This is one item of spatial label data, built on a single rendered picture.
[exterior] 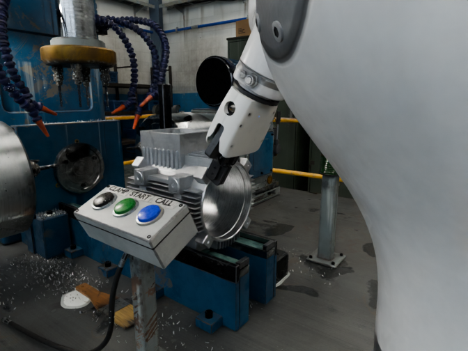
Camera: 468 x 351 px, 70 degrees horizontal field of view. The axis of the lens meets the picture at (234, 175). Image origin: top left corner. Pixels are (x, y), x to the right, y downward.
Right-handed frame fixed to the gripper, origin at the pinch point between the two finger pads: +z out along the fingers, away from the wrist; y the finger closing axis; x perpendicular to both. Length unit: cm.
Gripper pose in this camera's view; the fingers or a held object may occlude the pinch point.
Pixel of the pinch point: (218, 171)
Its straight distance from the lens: 57.5
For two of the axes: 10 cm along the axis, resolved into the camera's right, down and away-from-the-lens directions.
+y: 6.0, -1.8, 7.8
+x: -6.9, -6.0, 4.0
